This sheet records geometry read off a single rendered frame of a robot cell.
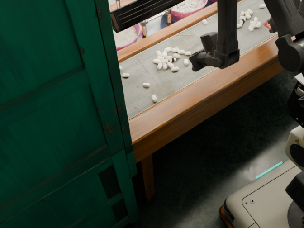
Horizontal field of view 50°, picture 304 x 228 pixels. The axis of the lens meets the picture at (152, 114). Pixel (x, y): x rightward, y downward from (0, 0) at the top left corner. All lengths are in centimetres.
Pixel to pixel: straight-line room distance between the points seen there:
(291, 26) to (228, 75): 61
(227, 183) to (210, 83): 80
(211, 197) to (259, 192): 35
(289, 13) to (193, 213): 133
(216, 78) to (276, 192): 68
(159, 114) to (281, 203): 79
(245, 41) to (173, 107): 55
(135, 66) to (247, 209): 88
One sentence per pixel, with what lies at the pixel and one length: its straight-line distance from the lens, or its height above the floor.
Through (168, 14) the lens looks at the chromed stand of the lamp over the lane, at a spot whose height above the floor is 83.
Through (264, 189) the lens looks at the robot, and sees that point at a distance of 179.
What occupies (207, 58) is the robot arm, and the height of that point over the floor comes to 98.
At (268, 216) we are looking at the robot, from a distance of 175.
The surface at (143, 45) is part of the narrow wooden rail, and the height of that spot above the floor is 76.
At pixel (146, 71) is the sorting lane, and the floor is 74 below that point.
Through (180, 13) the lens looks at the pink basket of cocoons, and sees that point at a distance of 181.
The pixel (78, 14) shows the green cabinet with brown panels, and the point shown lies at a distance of 72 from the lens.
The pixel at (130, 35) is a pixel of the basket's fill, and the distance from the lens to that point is 173.
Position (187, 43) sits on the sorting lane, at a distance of 167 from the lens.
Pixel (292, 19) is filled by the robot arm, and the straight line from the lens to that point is 96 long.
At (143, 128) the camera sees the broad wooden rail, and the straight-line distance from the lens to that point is 132.
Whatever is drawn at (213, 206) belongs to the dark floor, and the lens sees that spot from 201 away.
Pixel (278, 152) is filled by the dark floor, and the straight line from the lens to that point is 225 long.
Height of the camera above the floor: 188
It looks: 55 degrees down
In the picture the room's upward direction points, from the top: 3 degrees counter-clockwise
